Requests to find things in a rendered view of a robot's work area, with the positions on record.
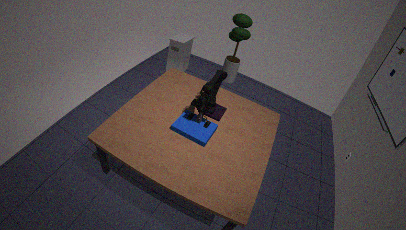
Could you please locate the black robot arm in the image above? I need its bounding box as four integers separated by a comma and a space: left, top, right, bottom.
196, 69, 228, 112

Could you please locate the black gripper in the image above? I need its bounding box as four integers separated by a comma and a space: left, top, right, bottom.
191, 99, 215, 115

